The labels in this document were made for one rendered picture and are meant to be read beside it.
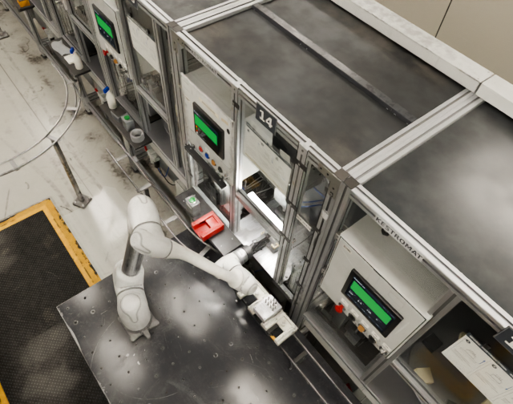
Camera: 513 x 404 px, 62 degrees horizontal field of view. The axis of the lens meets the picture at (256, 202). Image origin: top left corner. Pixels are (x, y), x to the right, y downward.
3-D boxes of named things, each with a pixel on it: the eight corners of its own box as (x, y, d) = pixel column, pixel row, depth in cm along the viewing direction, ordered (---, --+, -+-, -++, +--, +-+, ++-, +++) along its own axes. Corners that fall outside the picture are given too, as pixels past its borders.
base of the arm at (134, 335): (135, 349, 240) (134, 345, 236) (116, 318, 250) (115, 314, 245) (163, 329, 248) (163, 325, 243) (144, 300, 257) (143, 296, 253)
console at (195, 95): (183, 141, 241) (175, 74, 204) (224, 121, 253) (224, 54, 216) (227, 188, 223) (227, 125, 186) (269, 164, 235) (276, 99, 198)
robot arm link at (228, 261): (232, 260, 248) (245, 272, 239) (210, 274, 241) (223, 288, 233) (228, 248, 241) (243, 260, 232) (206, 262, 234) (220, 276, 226)
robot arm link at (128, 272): (115, 304, 245) (109, 270, 257) (143, 299, 252) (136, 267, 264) (131, 224, 191) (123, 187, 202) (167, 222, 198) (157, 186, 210)
